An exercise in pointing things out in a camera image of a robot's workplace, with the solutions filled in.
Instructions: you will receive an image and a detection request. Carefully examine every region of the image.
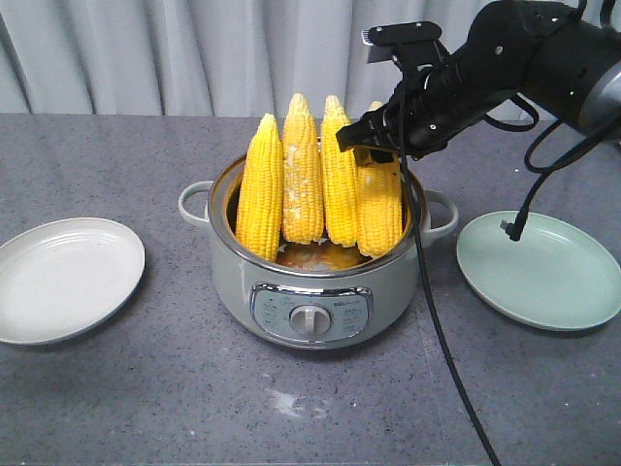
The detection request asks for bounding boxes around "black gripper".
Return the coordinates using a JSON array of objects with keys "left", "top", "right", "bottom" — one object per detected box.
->
[{"left": 336, "top": 64, "right": 517, "bottom": 164}]

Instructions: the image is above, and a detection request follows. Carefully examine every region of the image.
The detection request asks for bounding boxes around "yellow corn cob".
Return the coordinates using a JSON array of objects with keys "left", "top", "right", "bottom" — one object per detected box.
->
[
  {"left": 236, "top": 114, "right": 283, "bottom": 261},
  {"left": 355, "top": 100, "right": 405, "bottom": 258},
  {"left": 320, "top": 95, "right": 358, "bottom": 248}
]

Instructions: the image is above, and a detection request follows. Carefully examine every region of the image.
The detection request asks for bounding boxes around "pale patchy corn cob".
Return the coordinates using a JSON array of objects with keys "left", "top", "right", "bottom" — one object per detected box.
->
[{"left": 282, "top": 93, "right": 324, "bottom": 245}]

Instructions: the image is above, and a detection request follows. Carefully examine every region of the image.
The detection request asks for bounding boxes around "green electric cooking pot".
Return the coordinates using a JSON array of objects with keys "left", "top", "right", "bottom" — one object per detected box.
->
[{"left": 178, "top": 157, "right": 459, "bottom": 350}]

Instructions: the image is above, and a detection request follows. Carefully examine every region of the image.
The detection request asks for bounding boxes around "light green plate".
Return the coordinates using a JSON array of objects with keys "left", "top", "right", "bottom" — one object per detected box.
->
[{"left": 456, "top": 211, "right": 620, "bottom": 331}]

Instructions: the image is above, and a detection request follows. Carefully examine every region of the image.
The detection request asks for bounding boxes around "cream white plate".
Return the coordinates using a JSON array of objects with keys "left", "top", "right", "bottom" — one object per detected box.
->
[{"left": 1, "top": 217, "right": 146, "bottom": 346}]

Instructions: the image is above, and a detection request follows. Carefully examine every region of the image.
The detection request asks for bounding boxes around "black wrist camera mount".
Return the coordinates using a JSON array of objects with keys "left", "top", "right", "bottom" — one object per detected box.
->
[{"left": 362, "top": 21, "right": 449, "bottom": 70}]

